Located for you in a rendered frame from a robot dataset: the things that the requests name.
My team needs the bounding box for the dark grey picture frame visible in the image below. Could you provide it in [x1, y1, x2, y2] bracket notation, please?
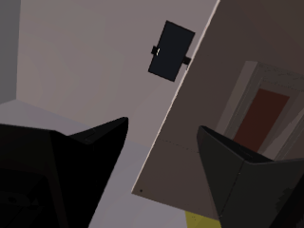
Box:
[216, 61, 304, 162]

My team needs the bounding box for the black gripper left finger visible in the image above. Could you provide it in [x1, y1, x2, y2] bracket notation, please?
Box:
[0, 117, 128, 228]

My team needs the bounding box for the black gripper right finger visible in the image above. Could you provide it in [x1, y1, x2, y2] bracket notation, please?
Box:
[197, 125, 304, 228]

